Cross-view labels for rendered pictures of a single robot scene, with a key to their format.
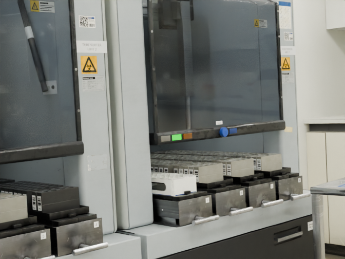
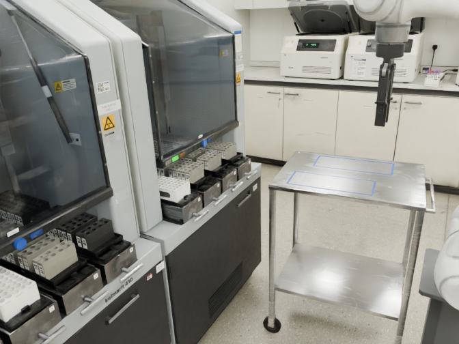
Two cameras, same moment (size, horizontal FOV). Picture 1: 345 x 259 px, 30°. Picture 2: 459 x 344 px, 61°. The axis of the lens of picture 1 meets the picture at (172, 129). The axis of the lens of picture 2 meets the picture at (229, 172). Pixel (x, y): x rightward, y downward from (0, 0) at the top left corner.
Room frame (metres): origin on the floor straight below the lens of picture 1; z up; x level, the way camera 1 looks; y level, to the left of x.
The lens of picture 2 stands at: (0.45, 0.18, 1.51)
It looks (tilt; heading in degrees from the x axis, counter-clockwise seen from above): 23 degrees down; 344
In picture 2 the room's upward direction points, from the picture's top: 2 degrees counter-clockwise
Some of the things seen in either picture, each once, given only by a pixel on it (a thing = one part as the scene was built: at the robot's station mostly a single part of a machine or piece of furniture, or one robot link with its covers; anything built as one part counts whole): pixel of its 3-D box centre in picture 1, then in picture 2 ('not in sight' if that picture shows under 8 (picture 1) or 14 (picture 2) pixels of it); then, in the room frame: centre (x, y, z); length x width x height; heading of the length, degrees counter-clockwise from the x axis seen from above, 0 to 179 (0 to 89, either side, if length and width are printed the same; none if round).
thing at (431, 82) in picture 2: not in sight; (434, 79); (2.97, -2.28, 0.93); 0.30 x 0.10 x 0.06; 128
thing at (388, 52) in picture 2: not in sight; (388, 59); (1.42, -0.58, 1.36); 0.08 x 0.07 x 0.09; 134
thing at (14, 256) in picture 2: not in sight; (29, 249); (1.60, 0.50, 0.85); 0.12 x 0.02 x 0.06; 134
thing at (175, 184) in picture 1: (151, 184); (154, 186); (1.96, 0.07, 0.83); 0.30 x 0.10 x 0.06; 44
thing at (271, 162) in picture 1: (269, 163); (229, 151); (2.20, -0.33, 0.85); 0.12 x 0.02 x 0.06; 133
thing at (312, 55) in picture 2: not in sight; (320, 38); (3.84, -1.72, 1.22); 0.62 x 0.56 x 0.64; 132
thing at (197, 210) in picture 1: (124, 198); (132, 192); (2.06, 0.17, 0.78); 0.73 x 0.14 x 0.09; 44
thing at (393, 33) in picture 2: not in sight; (392, 32); (1.42, -0.58, 1.43); 0.09 x 0.09 x 0.06
